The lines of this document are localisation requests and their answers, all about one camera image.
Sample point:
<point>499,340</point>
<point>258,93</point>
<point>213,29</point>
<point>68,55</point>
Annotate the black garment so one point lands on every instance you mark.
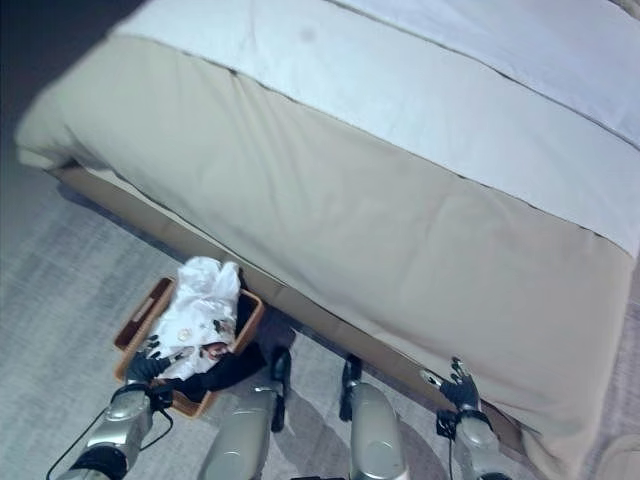
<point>235,365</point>

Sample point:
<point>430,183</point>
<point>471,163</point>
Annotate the brown woven basket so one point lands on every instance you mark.
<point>150,320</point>

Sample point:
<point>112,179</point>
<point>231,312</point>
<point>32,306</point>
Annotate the silver robot right leg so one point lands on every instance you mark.
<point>372,425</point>

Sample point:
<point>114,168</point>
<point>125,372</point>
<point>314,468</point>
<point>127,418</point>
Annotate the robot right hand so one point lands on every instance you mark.
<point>464,387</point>

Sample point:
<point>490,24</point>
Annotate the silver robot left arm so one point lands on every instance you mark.
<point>107,425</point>

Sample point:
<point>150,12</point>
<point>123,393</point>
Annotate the bed with beige cover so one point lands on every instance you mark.
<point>320,210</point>

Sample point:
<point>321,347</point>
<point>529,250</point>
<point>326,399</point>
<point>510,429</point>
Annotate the brown bed base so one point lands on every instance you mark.
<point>280,295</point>

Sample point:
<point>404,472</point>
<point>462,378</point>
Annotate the white bed sheet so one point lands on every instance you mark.
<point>450,95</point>

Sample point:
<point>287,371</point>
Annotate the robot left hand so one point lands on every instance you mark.
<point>140,367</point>

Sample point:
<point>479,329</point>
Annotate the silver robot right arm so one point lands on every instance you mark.
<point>475,442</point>

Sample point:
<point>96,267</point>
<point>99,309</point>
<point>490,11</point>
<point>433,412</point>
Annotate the white patterned garment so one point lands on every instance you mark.
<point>200,315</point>

